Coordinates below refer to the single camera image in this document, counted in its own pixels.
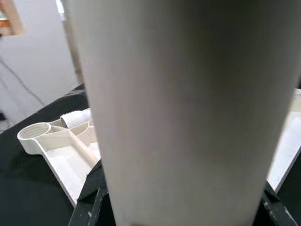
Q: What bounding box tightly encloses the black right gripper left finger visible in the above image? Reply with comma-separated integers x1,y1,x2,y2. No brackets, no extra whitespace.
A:
68,162,116,226

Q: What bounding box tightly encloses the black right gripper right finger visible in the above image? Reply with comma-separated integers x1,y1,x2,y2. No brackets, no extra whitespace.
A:
253,181,299,226

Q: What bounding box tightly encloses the white plastic children table top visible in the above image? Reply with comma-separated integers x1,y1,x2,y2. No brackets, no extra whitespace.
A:
17,88,301,208

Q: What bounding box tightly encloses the black tablecloth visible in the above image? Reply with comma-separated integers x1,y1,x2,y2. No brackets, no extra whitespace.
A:
0,83,301,226

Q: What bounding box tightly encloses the thin grey wall cable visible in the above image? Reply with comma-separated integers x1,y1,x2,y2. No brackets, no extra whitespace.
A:
0,57,47,105

